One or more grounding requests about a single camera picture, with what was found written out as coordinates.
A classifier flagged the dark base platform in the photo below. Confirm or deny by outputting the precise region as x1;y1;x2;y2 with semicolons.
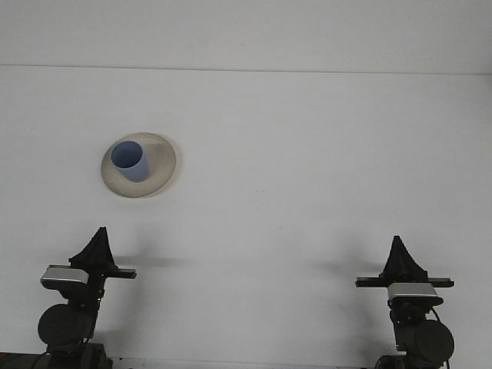
0;351;49;369

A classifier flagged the pale blue cup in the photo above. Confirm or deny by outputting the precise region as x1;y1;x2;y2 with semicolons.
110;140;151;183

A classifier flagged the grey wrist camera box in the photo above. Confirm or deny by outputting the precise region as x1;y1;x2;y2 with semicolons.
387;283;441;301
40;264;89;288

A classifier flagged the pale round plate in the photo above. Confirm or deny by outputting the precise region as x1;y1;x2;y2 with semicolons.
101;131;182;200

